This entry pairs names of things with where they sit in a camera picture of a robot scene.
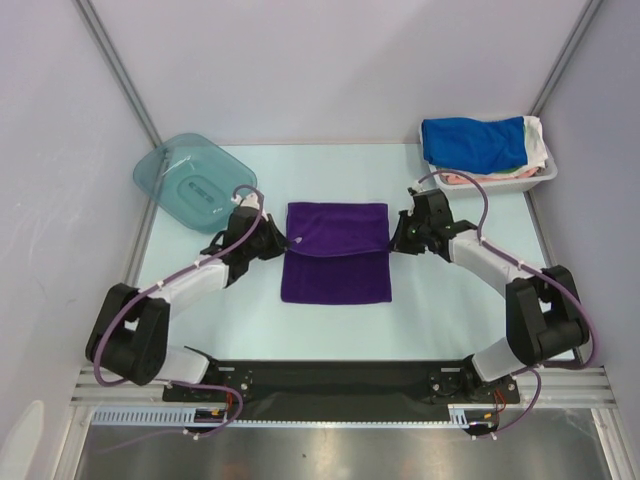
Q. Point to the purple microfiber towel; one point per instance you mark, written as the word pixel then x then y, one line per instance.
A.
pixel 338 254

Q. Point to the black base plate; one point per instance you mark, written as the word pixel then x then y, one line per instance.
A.
pixel 348 391

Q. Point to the white slotted cable duct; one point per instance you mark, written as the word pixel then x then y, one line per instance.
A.
pixel 192 417

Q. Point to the right aluminium frame post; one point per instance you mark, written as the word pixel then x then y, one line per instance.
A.
pixel 578 32

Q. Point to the aluminium frame post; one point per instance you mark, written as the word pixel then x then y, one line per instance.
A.
pixel 114 62
pixel 578 32

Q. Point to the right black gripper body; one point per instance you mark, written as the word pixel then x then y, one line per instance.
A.
pixel 405 234

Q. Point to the left aluminium frame post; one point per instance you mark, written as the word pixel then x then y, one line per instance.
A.
pixel 114 62

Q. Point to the white plastic basket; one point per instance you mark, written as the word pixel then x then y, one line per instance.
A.
pixel 514 186

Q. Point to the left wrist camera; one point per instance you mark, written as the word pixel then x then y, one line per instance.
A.
pixel 251 202

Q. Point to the green microfiber towel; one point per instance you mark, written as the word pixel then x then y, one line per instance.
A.
pixel 512 172

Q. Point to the blue towel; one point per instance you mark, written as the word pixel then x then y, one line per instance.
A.
pixel 474 146

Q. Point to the pink towel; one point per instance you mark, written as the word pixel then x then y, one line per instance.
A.
pixel 458 179

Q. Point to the aluminium rail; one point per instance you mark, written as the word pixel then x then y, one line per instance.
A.
pixel 589 388

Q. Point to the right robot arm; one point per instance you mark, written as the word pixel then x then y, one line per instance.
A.
pixel 543 314

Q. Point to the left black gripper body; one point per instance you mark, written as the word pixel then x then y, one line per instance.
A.
pixel 266 244

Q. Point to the translucent blue plastic tray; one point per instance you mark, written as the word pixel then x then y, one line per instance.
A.
pixel 193 180

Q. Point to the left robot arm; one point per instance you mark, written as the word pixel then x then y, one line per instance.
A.
pixel 130 338

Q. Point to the white towel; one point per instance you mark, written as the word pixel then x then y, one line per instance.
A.
pixel 535 146

